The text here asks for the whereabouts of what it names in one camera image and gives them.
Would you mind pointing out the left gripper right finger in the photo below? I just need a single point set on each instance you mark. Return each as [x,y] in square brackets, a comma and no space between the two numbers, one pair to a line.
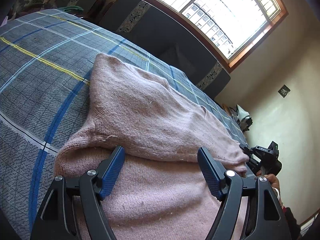
[264,217]

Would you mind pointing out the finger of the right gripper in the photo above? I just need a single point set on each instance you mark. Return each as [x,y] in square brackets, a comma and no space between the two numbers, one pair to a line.
[245,149]

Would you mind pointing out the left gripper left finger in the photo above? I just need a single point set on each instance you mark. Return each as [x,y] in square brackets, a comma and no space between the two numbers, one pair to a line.
[56,217]

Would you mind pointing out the pink knitted sweater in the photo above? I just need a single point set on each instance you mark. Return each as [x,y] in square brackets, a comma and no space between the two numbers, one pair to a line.
[160,192]

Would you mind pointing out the person's right hand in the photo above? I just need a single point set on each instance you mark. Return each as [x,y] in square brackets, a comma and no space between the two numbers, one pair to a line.
[273,180]

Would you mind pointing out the small wooden side table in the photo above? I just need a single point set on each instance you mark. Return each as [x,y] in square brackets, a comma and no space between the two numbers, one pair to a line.
[226,109]

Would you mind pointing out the large wooden framed window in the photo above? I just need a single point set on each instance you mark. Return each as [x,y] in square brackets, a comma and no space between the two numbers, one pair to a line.
[230,29]

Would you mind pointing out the blue plaid bed sheet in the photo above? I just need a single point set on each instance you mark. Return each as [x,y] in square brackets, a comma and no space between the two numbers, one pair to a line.
[46,62]

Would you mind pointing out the dark sofa backrest cushion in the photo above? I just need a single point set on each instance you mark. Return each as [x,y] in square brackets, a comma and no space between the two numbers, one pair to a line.
[166,39]

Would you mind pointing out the dark wall switch plate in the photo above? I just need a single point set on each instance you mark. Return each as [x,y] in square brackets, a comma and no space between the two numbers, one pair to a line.
[284,90]

